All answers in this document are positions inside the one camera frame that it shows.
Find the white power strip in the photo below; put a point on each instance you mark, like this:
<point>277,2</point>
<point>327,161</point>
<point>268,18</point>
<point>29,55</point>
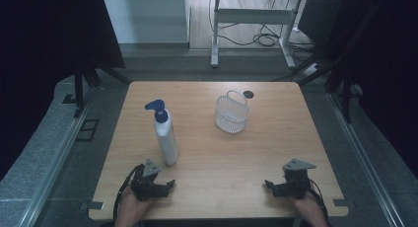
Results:
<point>311,69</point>

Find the grey metal floor rail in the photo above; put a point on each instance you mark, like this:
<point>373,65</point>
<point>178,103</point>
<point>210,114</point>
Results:
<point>364,161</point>
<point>55,161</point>

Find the person's right hand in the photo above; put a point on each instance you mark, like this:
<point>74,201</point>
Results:
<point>309,207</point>

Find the white mesh plastic basket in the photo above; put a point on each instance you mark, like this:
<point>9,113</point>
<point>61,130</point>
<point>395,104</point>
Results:
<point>231,116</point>

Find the person's left hand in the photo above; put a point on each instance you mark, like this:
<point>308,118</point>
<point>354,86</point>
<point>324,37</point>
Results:
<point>133,207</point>

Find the black metal stand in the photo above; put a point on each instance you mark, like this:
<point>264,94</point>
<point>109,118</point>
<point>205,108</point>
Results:
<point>79,89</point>
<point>345,89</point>

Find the dark round table grommet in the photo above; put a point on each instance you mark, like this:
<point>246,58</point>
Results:
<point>248,94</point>

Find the white pump bottle blue cap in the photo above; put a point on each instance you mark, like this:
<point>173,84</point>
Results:
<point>166,141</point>

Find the grey table bracket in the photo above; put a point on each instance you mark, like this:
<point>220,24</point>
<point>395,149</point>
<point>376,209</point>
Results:
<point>92,205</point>
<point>343,203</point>

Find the dark curtain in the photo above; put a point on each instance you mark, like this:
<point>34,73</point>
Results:
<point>42,56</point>
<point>387,72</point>

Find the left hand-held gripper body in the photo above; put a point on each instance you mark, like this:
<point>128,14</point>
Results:
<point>144,184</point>

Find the white metal desk frame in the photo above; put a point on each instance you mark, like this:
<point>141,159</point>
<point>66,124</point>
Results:
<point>253,15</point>

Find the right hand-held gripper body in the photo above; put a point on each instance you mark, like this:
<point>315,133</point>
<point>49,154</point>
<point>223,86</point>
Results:
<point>297,182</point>

